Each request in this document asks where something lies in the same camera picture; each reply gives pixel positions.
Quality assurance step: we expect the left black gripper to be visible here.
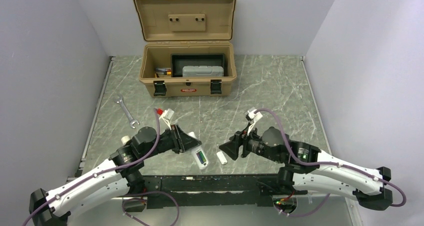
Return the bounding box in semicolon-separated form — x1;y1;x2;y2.
142;123;202;159

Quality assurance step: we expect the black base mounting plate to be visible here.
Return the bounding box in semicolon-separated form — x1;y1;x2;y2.
124;173;307;209

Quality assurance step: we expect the tan plastic toolbox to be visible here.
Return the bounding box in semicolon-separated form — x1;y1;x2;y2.
133;0;237;98

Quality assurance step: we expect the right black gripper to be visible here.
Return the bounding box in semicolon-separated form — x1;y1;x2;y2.
218;122;282;163

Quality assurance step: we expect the small white cylinder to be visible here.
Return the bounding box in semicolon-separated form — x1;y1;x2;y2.
120;135;131;146

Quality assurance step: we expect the white remote control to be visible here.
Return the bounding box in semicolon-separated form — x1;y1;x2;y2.
189;143;209;170

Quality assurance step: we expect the grey plastic case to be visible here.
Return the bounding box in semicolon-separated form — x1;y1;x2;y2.
182;65;224;78

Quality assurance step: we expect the purple cable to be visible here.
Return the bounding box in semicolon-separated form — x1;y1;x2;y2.
255;108;407;218
21;108;181;226

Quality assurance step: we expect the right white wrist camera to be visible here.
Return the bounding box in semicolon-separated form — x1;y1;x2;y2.
245;107;263;135

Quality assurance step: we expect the aluminium rail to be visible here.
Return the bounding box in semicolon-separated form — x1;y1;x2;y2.
61;174;354;201

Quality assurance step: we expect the orange handled tool in toolbox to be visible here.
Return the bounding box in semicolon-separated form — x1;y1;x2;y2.
155;67;172;78

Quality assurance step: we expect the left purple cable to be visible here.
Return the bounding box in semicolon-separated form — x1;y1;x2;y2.
21;108;181;226

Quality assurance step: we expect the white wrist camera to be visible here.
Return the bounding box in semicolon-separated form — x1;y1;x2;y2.
245;107;263;135
156;108;174;129

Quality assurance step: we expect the silver open-end wrench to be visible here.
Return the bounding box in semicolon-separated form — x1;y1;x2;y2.
114;94;140;129

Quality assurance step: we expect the green AAA battery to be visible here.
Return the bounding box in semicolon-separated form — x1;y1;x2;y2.
196;151;204;165

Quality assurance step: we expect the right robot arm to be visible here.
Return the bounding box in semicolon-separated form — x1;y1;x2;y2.
218;126;393;211

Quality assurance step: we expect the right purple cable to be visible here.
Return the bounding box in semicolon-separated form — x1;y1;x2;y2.
255;108;407;218

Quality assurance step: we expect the black toolbox tray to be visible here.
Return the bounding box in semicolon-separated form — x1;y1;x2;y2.
171;53;227;78

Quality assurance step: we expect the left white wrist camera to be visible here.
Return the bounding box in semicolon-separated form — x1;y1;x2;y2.
156;108;174;129

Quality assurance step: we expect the white battery cover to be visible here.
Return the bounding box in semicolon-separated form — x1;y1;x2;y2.
216;151;228;165

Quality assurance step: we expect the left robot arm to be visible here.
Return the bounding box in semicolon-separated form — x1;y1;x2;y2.
28;124;202;226

